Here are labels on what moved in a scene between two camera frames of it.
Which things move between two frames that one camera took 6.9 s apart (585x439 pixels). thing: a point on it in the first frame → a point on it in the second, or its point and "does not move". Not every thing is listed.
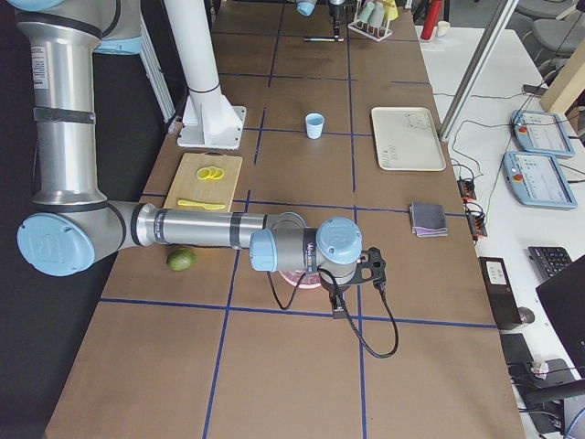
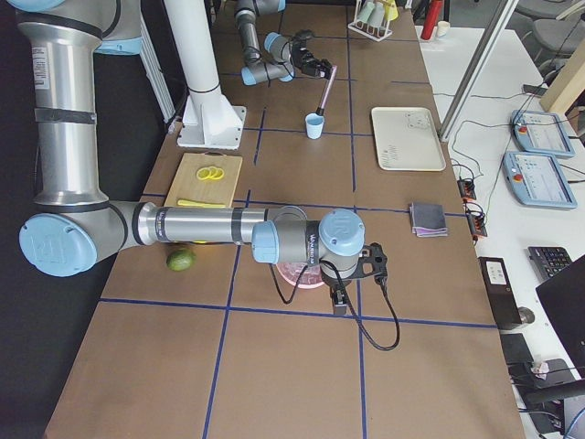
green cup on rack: (366, 12) does not move
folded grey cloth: (428, 219) does not move
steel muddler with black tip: (324, 39) → (321, 110)
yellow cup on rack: (390, 9) does not move
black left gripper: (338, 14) → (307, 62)
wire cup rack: (377, 33) does not move
